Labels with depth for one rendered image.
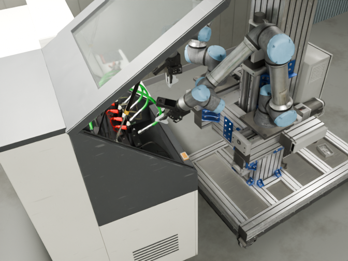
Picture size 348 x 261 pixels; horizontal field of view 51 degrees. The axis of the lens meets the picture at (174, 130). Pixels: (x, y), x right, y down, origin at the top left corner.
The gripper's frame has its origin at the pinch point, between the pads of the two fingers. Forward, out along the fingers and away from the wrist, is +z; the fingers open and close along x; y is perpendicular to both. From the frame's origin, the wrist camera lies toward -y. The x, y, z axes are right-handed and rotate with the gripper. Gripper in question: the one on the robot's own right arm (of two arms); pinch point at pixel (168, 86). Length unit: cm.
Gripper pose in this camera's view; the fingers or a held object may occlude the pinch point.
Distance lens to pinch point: 210.9
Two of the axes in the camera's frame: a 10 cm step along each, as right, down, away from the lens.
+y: 9.2, -3.0, 2.7
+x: -3.9, -6.1, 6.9
